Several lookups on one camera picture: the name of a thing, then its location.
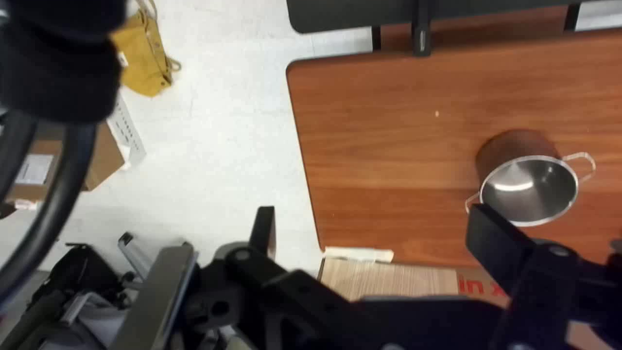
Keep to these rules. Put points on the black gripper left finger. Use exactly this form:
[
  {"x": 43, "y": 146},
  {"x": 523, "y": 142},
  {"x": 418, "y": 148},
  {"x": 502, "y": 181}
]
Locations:
[{"x": 263, "y": 234}]

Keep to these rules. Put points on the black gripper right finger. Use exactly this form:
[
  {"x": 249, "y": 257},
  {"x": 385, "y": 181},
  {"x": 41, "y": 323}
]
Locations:
[{"x": 506, "y": 249}]

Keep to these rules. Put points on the stainless steel cup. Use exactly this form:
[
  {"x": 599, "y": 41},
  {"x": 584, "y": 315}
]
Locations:
[{"x": 527, "y": 185}]

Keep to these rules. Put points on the white tape strip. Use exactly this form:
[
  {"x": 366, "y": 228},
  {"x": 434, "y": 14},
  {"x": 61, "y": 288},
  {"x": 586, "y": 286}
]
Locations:
[{"x": 360, "y": 253}]

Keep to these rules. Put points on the white paper sheet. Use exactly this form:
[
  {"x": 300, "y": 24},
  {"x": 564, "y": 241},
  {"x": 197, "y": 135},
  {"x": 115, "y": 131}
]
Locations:
[{"x": 127, "y": 133}]

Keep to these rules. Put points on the brown cardboard box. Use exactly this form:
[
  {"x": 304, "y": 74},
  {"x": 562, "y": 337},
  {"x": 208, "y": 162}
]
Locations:
[{"x": 103, "y": 162}]

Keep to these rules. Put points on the black and grey equipment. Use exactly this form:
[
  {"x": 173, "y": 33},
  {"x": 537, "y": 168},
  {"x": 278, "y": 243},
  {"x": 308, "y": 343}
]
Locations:
[{"x": 78, "y": 284}]

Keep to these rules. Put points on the yellow bag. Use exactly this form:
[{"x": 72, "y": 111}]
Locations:
[{"x": 144, "y": 55}]

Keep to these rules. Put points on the black chair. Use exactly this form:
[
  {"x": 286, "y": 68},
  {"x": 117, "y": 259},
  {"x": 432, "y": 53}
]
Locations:
[{"x": 362, "y": 14}]

